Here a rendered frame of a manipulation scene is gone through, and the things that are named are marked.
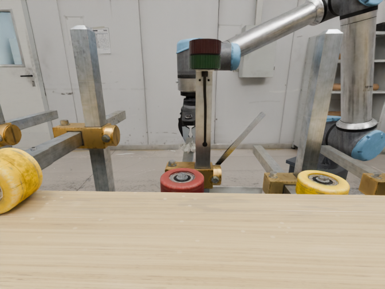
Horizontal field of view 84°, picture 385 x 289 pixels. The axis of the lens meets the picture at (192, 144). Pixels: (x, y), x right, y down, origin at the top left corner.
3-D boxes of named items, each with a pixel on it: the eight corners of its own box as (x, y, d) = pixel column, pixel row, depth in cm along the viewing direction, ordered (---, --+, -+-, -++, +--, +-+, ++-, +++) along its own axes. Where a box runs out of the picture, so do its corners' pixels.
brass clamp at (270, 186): (261, 188, 57) (263, 171, 55) (312, 188, 57) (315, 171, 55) (268, 200, 51) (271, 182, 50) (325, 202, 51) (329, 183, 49)
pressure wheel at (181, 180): (165, 214, 46) (163, 164, 42) (203, 214, 46) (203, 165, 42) (159, 241, 38) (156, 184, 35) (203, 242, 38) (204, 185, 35)
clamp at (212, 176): (168, 178, 56) (167, 161, 55) (219, 179, 56) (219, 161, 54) (165, 189, 51) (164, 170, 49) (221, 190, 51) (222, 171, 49)
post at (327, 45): (285, 224, 59) (316, 31, 44) (298, 225, 59) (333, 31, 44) (290, 233, 56) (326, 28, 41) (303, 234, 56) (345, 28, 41)
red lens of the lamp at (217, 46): (189, 55, 43) (189, 43, 42) (219, 55, 43) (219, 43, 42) (188, 53, 37) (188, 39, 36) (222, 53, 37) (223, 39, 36)
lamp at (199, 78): (191, 145, 49) (190, 43, 42) (215, 146, 49) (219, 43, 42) (189, 155, 43) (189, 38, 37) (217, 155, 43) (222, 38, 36)
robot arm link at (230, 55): (231, 45, 81) (199, 44, 78) (244, 40, 70) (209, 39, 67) (230, 71, 84) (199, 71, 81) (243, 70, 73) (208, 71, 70)
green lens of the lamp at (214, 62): (189, 69, 44) (189, 57, 43) (219, 69, 43) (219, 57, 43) (188, 68, 38) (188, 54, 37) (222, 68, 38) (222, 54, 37)
